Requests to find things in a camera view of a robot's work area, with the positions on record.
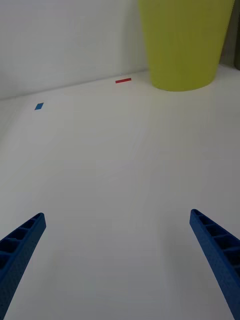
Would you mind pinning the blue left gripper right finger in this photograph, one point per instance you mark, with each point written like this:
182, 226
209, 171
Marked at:
217, 252

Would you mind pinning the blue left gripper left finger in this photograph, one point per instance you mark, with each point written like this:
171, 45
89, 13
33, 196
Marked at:
17, 255

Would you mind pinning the grey plastic bin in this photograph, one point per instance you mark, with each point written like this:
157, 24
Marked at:
238, 37

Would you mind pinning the yellow-green plastic bin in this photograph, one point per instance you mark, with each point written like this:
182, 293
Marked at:
182, 45

